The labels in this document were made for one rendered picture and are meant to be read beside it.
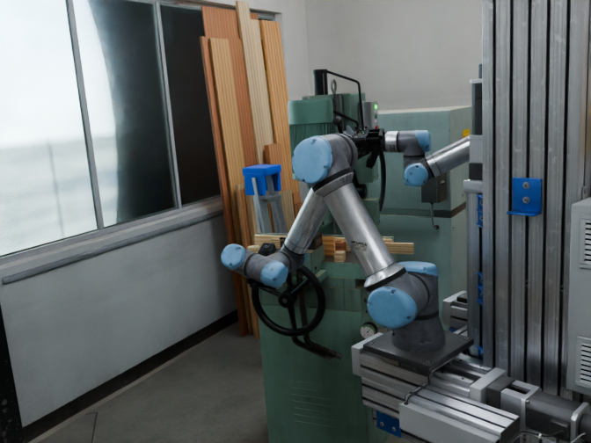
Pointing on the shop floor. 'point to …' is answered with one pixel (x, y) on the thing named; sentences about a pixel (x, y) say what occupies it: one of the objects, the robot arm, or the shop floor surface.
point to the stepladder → (260, 175)
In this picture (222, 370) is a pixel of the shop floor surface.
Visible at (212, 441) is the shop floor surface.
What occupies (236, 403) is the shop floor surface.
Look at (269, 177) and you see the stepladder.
